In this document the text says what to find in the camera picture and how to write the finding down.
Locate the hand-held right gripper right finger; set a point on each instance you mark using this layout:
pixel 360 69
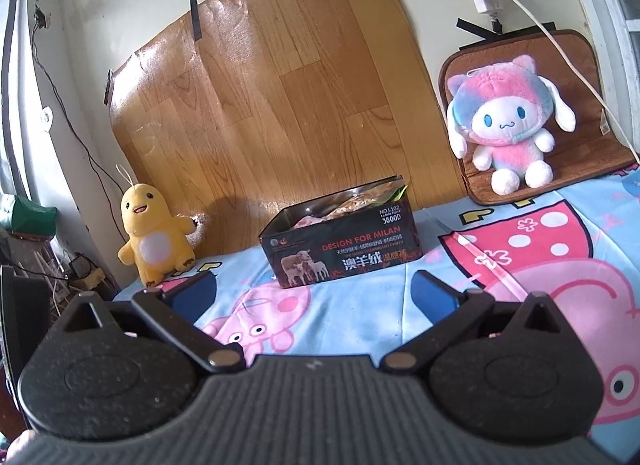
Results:
pixel 435 295

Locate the grey curtain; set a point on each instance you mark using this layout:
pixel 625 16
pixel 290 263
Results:
pixel 10 70

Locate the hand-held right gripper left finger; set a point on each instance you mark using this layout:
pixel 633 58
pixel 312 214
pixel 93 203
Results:
pixel 192 295

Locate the pink blue plush toy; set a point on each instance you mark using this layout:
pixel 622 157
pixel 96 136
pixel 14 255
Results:
pixel 500 125

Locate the brown seat cushion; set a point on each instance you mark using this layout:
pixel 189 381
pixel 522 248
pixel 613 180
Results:
pixel 575 60

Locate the wood pattern wall sheet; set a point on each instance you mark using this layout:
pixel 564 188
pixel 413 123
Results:
pixel 275 95

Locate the tan snack packet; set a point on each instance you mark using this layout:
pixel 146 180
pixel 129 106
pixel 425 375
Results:
pixel 355 202

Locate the black tape strip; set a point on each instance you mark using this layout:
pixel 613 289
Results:
pixel 475 29
pixel 194 15
pixel 108 87

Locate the green cloth bag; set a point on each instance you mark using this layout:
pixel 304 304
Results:
pixel 27 217

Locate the beige power strip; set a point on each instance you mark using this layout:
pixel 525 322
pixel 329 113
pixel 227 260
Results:
pixel 93 278

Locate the printed cartoon pig blanket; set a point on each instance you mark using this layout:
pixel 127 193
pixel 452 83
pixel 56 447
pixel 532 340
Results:
pixel 350 305

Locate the pink snack packet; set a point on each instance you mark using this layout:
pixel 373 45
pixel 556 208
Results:
pixel 310 221

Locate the yellow plush chick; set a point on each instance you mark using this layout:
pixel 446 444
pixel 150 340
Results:
pixel 150 225

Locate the white wall hook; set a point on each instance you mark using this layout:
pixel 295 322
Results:
pixel 46 118

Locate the black sheep print tin box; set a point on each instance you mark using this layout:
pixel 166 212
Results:
pixel 350 250

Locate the black flat device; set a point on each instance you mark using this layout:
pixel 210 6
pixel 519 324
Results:
pixel 27 305

